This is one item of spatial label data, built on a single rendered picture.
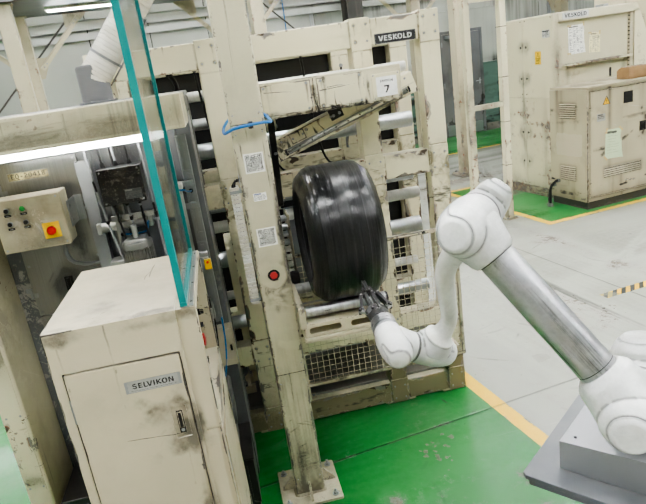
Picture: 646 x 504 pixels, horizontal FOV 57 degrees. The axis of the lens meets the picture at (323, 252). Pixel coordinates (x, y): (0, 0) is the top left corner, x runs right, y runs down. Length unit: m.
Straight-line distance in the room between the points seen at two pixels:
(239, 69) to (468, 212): 1.08
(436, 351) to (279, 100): 1.19
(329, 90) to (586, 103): 4.37
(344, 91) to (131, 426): 1.55
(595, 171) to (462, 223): 5.33
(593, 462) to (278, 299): 1.26
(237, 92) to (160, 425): 1.17
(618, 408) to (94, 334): 1.30
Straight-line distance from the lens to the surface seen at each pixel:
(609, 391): 1.60
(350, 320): 2.38
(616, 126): 6.88
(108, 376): 1.71
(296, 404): 2.62
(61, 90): 11.26
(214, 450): 1.82
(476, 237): 1.49
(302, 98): 2.53
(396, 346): 1.93
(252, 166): 2.26
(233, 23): 2.25
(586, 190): 6.76
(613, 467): 1.84
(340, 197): 2.20
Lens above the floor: 1.82
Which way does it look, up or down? 17 degrees down
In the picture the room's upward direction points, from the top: 8 degrees counter-clockwise
